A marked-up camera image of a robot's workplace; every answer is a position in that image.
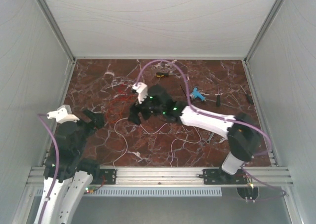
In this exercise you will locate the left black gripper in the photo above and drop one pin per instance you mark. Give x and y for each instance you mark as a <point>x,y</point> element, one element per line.
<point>98,120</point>

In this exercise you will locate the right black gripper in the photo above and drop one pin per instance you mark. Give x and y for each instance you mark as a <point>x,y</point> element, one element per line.
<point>134,110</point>

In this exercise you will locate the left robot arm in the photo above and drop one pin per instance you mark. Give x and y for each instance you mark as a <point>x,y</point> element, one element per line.
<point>66,174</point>

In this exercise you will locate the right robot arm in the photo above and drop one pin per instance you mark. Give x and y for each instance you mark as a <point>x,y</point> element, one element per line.
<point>239,130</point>

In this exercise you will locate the yellow black screwdriver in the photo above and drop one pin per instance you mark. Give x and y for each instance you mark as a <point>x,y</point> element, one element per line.
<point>161,74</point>

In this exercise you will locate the blue plastic tool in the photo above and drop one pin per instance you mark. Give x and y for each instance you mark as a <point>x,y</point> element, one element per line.
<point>196,94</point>

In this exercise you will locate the silver wrench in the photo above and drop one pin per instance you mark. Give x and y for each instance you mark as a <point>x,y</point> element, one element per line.
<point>210,138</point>

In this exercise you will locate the black screwdriver far right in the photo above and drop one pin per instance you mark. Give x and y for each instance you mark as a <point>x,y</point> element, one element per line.
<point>248,97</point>

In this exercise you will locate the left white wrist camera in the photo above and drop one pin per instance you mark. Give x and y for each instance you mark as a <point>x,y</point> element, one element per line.
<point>63,114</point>

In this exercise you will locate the aluminium front rail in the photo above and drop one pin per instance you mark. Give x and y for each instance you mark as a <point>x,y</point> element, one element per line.
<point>194,177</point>

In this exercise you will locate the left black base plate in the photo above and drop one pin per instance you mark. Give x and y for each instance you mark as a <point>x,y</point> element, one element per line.
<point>106,177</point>

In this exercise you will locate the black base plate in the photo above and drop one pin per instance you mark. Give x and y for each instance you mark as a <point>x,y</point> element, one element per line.
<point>106,177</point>
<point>216,176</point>

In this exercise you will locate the slotted grey cable duct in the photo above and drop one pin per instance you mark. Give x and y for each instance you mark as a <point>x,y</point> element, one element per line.
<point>157,192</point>

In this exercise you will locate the black handle screwdriver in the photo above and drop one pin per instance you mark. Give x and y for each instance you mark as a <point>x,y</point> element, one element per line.
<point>218,98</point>

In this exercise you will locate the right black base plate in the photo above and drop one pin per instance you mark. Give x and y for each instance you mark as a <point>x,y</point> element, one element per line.
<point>216,176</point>

